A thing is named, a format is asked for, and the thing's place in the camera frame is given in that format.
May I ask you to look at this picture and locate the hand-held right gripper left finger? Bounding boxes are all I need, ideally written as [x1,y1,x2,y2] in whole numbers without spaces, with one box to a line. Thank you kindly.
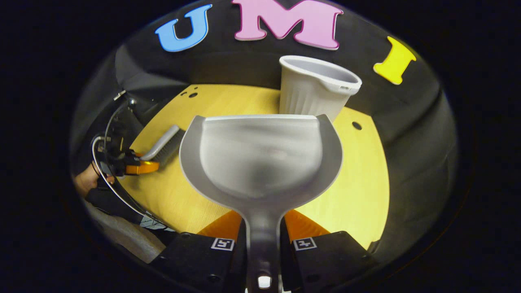
[150,210,250,293]

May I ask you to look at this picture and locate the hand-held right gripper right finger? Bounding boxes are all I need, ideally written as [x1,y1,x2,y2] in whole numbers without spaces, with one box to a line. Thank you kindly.
[280,210,380,293]

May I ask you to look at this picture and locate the small grey broom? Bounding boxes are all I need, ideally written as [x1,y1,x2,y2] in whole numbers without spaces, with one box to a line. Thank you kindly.
[140,124,182,164]

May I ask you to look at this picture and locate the grey dustpan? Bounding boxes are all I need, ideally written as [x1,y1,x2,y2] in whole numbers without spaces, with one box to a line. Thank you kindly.
[179,114,344,293]

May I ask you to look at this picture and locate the white ribbed garbage bin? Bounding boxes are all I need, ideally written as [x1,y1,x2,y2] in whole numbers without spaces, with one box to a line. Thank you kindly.
[279,55,363,123]

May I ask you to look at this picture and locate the person's beige trousers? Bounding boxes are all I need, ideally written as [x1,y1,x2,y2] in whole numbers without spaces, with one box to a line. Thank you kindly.
[83,201,167,264]

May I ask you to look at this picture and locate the thin gripper cable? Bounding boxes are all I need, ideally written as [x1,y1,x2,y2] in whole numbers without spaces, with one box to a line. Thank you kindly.
[91,102,173,229]

